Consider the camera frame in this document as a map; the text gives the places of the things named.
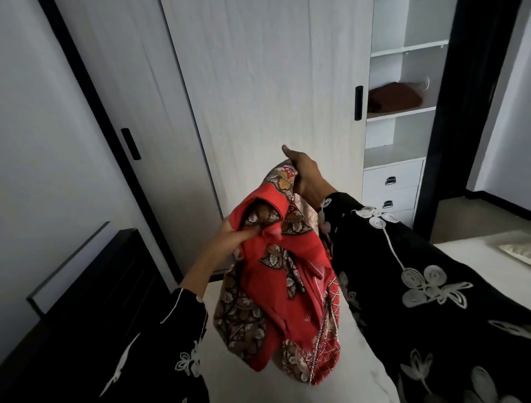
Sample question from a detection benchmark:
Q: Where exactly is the red patterned bedsheet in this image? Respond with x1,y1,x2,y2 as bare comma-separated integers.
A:
212,159,342,386

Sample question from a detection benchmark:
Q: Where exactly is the white board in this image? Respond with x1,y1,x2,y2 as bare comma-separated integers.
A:
26,221,138,318

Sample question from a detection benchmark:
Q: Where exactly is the beige pillow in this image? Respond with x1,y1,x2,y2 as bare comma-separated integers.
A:
497,242,531,266

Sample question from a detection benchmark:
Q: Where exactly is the person's left hand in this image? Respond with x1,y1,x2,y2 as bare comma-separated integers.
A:
207,215,261,266

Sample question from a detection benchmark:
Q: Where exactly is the dark room door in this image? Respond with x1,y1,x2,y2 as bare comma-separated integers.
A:
413,0,523,241

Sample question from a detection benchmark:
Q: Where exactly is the white mattress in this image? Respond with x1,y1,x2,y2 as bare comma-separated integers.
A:
199,230,531,403

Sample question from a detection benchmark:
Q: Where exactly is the dark wooden bed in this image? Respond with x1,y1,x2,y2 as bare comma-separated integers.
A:
0,228,171,403

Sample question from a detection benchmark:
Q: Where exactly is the person's right forearm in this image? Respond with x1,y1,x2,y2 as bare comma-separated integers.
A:
313,182,339,210

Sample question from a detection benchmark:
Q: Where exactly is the white wardrobe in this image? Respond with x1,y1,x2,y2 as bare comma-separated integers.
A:
37,0,457,283

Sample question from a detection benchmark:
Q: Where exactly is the person's right hand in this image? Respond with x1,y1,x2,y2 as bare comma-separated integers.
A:
282,144,329,206

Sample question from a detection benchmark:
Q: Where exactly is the black floral blouse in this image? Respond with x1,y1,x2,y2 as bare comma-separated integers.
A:
99,192,531,403

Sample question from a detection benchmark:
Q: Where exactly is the brown bed sheet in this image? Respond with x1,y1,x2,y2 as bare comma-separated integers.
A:
367,81,424,113

